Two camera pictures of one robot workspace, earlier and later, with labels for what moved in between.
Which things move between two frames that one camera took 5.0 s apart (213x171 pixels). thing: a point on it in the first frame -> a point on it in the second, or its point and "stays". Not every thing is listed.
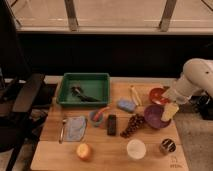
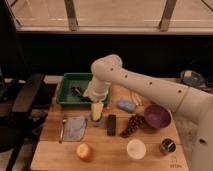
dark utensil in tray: [77, 91] stays
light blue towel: [75, 128] stays
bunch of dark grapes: [134, 122] stays
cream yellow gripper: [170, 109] -> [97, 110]
